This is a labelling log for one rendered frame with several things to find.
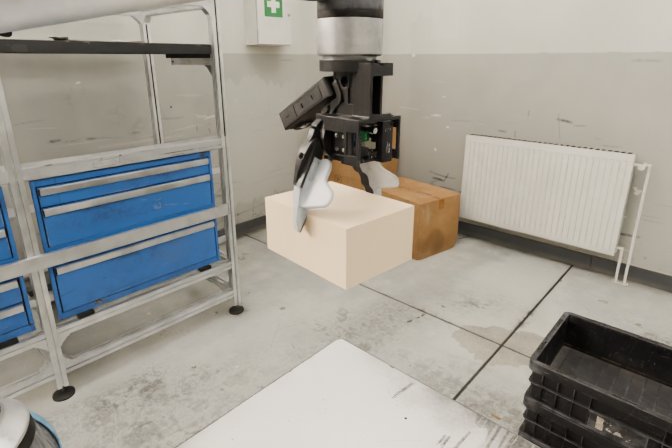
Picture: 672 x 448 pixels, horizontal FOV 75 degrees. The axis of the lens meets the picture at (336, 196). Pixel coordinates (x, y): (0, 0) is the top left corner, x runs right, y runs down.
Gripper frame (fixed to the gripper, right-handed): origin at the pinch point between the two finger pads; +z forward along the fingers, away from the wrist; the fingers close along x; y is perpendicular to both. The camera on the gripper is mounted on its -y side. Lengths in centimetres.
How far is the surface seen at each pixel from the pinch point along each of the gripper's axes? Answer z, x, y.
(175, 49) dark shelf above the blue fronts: -24, 43, -146
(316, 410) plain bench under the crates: 38.9, 2.3, -7.9
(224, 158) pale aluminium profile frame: 25, 60, -145
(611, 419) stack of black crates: 55, 60, 24
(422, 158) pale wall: 55, 243, -165
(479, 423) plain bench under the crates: 38.9, 20.9, 12.9
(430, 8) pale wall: -55, 243, -166
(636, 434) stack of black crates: 56, 60, 29
